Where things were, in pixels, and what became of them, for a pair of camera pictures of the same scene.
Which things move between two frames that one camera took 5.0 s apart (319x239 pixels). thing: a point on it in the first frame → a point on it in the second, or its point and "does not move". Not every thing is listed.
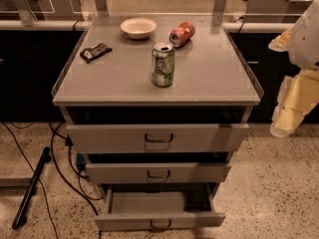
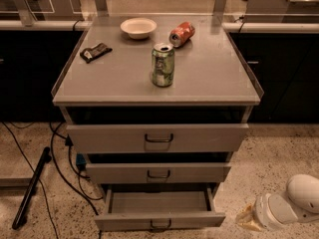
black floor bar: [30, 188] does not move
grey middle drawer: [161, 173] does not move
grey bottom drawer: [159, 206] does not move
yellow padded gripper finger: [281, 42] → [246, 219]
